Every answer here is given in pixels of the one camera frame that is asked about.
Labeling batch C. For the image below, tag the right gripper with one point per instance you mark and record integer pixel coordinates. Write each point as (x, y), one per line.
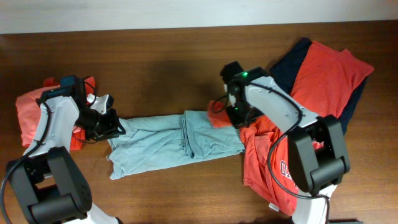
(237, 121)

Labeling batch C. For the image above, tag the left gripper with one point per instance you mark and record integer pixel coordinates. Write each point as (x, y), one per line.
(111, 130)

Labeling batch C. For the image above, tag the grey t-shirt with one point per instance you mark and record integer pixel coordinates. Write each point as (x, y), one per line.
(162, 142)

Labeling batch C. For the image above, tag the red printed t-shirt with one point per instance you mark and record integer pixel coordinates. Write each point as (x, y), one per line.
(257, 140)

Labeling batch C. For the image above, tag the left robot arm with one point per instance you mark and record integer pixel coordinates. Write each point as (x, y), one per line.
(47, 183)

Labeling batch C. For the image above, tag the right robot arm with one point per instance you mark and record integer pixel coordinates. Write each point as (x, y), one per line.
(317, 154)

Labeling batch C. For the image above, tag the folded salmon pink shirt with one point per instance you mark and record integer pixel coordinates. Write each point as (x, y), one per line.
(28, 114)

